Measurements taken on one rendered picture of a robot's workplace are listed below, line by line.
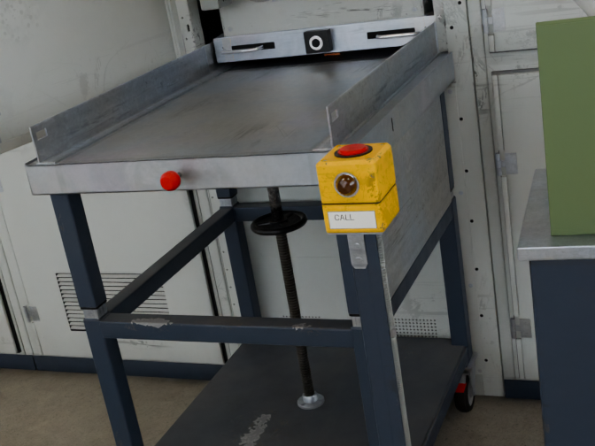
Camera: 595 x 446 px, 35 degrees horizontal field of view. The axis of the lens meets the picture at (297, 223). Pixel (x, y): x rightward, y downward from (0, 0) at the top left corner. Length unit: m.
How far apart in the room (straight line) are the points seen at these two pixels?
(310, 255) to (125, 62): 0.64
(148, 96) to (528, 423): 1.13
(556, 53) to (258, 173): 0.53
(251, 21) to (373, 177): 1.12
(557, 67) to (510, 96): 0.83
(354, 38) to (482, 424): 0.94
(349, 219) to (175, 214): 1.25
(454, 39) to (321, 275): 0.68
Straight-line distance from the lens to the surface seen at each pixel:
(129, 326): 1.77
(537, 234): 1.28
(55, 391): 2.79
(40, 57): 2.00
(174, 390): 2.61
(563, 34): 1.19
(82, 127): 1.81
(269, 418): 2.05
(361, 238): 1.22
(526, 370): 2.28
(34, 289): 2.77
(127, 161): 1.59
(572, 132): 1.22
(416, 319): 2.29
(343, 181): 1.16
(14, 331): 2.92
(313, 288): 2.34
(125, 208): 2.48
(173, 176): 1.51
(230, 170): 1.51
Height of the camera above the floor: 1.23
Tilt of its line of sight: 20 degrees down
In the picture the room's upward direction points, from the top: 10 degrees counter-clockwise
